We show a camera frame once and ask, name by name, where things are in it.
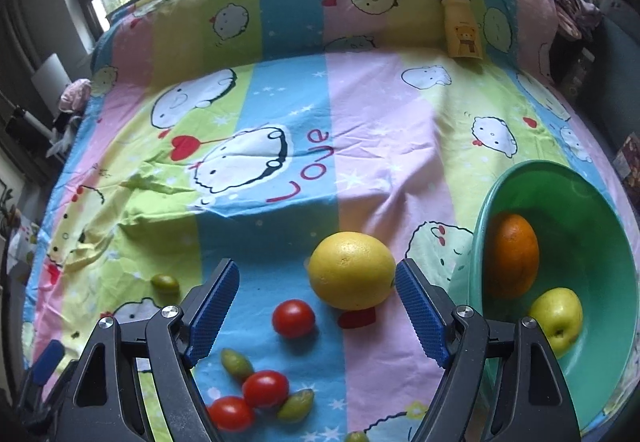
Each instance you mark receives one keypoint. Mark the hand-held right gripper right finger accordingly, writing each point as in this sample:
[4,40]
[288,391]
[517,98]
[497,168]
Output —
[422,317]

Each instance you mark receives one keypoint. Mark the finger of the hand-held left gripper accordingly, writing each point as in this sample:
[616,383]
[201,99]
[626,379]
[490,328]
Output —
[47,362]

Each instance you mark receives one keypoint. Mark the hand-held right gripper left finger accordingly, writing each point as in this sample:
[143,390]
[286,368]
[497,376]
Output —
[212,317]

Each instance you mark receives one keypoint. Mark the small green jujube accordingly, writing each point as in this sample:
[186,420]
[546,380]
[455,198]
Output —
[165,283]
[236,363]
[357,437]
[297,404]

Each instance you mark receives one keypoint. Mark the red cherry tomato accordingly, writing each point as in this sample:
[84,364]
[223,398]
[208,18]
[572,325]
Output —
[293,318]
[231,413]
[265,388]

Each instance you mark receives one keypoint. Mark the yellow lemon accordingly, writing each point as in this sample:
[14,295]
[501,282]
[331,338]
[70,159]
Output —
[350,269]

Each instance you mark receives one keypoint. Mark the orange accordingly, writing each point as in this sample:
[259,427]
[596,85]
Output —
[512,256]

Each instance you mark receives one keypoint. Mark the yellow-green apple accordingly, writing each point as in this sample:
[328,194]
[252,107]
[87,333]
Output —
[556,319]

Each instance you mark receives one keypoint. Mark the green plastic basin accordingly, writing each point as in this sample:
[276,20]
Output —
[590,232]

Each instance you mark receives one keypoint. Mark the printed cardboard box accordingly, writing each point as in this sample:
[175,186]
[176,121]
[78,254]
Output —
[20,242]

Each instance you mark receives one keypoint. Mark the cartoon printed bedsheet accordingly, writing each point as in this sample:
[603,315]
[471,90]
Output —
[380,147]

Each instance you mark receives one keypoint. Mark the white roll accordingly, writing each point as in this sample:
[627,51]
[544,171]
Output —
[31,121]

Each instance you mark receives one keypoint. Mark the red patterned packet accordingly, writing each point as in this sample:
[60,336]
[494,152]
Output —
[631,162]

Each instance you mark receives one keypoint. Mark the pink clothes pile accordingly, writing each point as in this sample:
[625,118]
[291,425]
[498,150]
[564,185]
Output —
[75,95]

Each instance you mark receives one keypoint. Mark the white board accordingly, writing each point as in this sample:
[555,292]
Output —
[50,82]

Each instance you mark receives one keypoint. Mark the dark box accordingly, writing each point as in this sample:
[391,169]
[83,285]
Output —
[580,72]

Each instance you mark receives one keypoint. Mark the yellow cartoon bottle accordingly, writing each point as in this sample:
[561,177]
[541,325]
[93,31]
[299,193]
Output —
[461,25]

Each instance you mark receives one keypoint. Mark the dark grey sofa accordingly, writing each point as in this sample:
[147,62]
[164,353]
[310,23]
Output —
[620,57]

